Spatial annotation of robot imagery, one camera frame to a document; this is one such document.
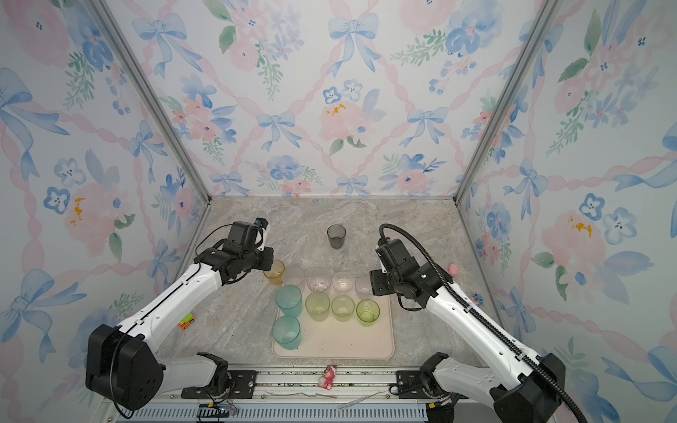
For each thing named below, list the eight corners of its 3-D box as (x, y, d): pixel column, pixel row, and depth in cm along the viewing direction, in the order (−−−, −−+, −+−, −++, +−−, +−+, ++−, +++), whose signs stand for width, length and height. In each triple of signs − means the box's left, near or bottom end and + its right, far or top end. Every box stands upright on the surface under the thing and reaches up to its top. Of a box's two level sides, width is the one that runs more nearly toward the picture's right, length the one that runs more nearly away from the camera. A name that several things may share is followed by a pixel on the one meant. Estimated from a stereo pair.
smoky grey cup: (327, 248, 106) (327, 237, 100) (328, 235, 110) (327, 224, 104) (345, 248, 106) (346, 237, 100) (345, 235, 110) (345, 224, 104)
